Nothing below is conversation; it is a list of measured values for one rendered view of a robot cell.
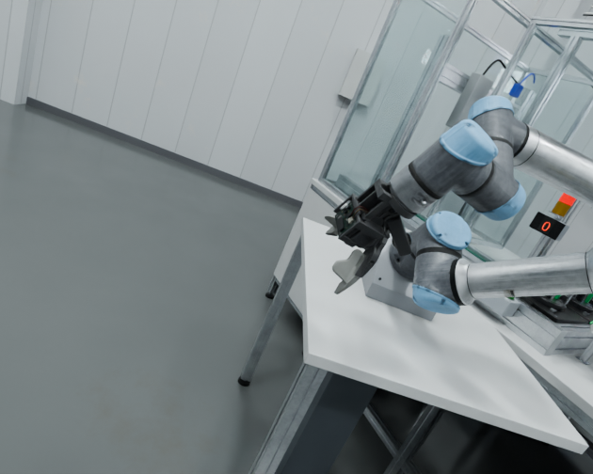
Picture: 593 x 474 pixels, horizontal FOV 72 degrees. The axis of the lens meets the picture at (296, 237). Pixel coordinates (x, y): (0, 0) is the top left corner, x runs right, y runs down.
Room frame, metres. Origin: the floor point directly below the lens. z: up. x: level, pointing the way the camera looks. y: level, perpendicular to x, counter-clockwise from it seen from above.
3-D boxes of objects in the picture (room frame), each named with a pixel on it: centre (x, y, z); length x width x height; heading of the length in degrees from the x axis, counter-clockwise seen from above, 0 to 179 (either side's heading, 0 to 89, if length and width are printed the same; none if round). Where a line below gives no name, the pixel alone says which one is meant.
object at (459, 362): (1.22, -0.40, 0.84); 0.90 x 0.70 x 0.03; 8
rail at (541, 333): (1.61, -0.66, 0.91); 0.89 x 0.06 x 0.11; 35
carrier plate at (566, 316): (1.48, -0.94, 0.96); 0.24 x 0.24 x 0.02; 35
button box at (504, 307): (1.42, -0.71, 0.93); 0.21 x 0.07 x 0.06; 35
